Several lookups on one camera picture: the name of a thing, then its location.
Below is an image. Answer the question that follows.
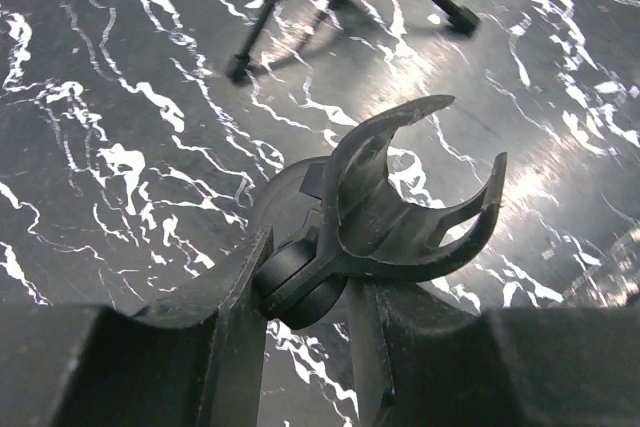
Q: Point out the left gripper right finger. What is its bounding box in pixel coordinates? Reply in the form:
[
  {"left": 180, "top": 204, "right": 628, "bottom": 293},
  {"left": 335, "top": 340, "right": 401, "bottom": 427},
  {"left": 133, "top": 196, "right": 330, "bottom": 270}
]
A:
[{"left": 346, "top": 279, "right": 639, "bottom": 426}]

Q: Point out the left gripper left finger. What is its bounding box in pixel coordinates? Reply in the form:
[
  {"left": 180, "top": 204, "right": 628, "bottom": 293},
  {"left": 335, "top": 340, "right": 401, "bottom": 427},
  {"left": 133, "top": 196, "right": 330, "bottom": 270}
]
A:
[{"left": 1, "top": 228, "right": 273, "bottom": 426}]

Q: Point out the short round-base mic stand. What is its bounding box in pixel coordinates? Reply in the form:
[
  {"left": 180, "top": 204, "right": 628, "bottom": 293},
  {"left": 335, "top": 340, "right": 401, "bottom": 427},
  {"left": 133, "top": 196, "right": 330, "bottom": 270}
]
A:
[{"left": 250, "top": 94, "right": 507, "bottom": 329}]

